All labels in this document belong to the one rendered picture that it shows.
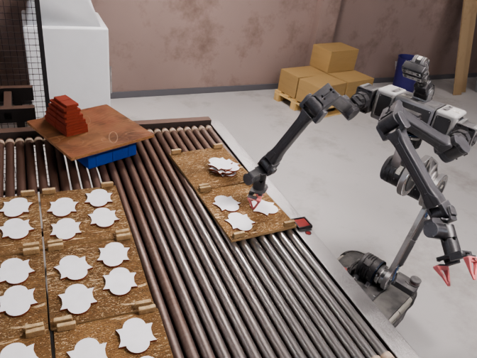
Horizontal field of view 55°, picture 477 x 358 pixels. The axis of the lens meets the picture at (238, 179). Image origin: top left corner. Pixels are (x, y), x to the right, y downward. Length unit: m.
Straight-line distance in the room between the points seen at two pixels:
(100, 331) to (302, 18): 5.52
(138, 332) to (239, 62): 5.02
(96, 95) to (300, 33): 3.07
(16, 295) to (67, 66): 3.24
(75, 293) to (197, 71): 4.61
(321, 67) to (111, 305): 5.14
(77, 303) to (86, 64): 3.33
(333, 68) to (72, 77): 3.37
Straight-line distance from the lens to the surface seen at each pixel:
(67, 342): 1.66
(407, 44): 8.03
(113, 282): 1.81
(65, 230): 2.07
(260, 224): 2.15
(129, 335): 1.63
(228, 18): 6.04
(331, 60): 6.29
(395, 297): 3.08
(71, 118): 2.57
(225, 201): 2.25
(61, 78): 4.79
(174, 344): 1.64
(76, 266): 1.89
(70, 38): 4.68
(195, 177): 2.43
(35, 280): 1.87
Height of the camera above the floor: 2.21
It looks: 31 degrees down
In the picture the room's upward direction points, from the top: 8 degrees clockwise
